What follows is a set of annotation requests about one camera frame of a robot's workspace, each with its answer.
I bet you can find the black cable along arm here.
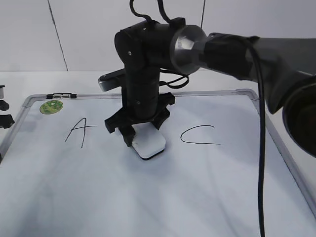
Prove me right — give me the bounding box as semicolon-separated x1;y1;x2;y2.
129;0;267;237

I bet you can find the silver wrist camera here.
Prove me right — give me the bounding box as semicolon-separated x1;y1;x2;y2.
98;69;126;92
0;85;5;99

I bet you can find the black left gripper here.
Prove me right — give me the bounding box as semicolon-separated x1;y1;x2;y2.
0;100;14;159

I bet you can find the white board with grey frame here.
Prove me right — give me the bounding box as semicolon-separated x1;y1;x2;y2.
0;88;316;237

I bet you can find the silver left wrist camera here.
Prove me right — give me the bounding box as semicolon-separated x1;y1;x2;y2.
0;85;5;99

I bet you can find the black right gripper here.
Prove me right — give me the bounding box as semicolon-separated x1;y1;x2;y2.
105;67;175;147

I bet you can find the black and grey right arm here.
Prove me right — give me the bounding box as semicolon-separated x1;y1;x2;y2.
99;18;316;156

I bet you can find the white board eraser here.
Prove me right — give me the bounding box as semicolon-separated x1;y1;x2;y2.
130;122;166;160

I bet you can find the round green magnet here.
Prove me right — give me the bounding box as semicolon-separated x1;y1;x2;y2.
39;100;63;115

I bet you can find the black and silver hanger clip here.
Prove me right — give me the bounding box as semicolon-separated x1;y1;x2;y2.
46;93;77;99

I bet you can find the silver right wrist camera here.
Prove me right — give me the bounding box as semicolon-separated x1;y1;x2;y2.
98;69;126;92

